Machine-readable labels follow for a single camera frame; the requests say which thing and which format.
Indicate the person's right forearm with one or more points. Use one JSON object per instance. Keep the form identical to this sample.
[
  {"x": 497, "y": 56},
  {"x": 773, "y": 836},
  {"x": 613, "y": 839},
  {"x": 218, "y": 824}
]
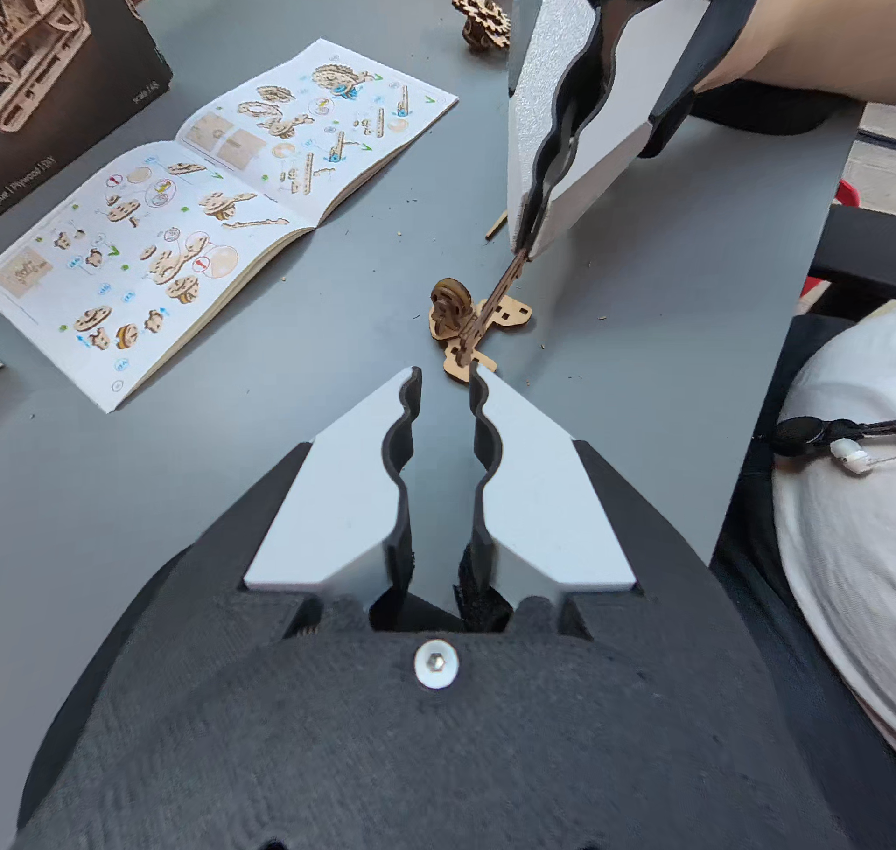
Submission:
[{"x": 826, "y": 24}]

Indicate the slotted wooden strip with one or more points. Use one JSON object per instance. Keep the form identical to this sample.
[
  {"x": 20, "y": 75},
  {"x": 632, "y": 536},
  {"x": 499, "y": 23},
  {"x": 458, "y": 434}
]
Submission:
[{"x": 490, "y": 304}]

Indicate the open instruction booklet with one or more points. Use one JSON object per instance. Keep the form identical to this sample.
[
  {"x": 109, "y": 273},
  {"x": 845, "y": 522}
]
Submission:
[{"x": 210, "y": 234}]

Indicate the red chair part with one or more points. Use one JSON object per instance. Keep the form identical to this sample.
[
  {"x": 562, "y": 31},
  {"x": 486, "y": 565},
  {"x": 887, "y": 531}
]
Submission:
[{"x": 847, "y": 193}]

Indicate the person's white shirt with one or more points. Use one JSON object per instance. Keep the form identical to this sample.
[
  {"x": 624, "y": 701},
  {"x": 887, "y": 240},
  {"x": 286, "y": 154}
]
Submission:
[{"x": 840, "y": 549}]

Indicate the dark model kit box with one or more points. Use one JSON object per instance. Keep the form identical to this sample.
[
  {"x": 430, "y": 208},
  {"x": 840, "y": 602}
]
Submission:
[{"x": 70, "y": 94}]

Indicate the black office chair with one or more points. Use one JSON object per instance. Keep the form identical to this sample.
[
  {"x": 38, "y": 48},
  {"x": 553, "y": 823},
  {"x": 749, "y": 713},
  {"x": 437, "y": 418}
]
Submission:
[{"x": 861, "y": 248}]

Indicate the wooden plate with wheel hub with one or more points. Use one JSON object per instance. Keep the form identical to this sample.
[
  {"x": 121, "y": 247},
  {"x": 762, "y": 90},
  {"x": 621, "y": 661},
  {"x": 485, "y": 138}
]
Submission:
[{"x": 511, "y": 315}]

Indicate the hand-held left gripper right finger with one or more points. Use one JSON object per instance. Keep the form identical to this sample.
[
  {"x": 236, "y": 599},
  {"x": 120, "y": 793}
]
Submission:
[{"x": 553, "y": 507}]

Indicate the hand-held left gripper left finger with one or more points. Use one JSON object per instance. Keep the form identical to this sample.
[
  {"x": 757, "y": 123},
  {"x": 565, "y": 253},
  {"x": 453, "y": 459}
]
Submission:
[{"x": 336, "y": 500}]

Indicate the small wooden gear assembly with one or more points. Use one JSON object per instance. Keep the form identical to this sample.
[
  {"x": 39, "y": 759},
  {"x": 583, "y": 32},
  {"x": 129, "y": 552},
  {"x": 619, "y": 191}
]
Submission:
[{"x": 483, "y": 21}]

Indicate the thin wooden stick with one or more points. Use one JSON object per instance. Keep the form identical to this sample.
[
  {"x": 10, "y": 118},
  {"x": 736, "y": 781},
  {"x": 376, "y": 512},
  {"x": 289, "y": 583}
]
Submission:
[{"x": 497, "y": 225}]

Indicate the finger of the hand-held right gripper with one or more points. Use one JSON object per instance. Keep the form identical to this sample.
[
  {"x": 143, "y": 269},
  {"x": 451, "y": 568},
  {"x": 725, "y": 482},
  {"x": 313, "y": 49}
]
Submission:
[
  {"x": 542, "y": 94},
  {"x": 630, "y": 94}
]

